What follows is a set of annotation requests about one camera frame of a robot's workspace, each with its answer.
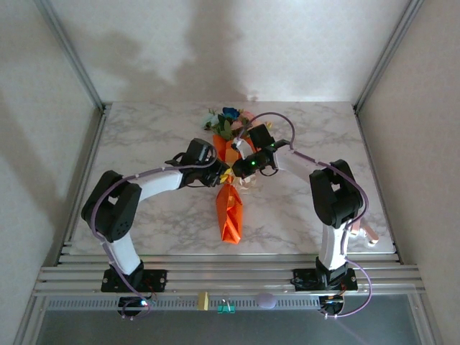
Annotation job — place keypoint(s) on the orange wrapping paper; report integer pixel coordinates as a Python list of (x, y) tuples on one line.
[(230, 215)]

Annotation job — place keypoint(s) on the fake blue flower stem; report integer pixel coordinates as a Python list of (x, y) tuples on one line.
[(231, 112)]

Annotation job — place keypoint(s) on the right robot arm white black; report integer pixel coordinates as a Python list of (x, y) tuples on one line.
[(334, 194)]

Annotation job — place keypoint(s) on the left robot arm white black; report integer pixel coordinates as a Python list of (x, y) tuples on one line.
[(111, 205)]

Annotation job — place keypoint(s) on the small yellow block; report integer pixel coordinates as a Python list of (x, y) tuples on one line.
[(203, 301)]

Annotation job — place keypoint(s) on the purple ball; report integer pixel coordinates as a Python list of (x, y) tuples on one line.
[(266, 300)]

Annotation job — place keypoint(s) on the green binder clip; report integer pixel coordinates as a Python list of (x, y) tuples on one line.
[(226, 308)]

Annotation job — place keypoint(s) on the slotted grey metal strip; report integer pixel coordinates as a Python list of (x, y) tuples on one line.
[(179, 303)]

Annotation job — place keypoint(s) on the small black controller board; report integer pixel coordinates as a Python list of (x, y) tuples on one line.
[(131, 305), (332, 305)]

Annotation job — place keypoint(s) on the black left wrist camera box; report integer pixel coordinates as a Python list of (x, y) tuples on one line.
[(199, 152)]

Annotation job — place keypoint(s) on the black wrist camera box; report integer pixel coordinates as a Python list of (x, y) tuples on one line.
[(261, 136), (199, 152)]

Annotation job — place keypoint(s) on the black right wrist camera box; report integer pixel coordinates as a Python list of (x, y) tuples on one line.
[(261, 136)]

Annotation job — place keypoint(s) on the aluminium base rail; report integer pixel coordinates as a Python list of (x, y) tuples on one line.
[(230, 273)]

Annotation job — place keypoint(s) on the aluminium table side rail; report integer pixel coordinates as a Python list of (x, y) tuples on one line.
[(91, 154), (371, 154)]

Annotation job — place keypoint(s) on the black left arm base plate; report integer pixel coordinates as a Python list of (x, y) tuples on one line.
[(154, 280)]

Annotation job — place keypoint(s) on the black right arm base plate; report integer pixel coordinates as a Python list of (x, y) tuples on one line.
[(305, 280)]

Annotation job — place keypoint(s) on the aluminium corner post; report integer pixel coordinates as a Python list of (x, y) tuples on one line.
[(387, 54), (72, 54)]

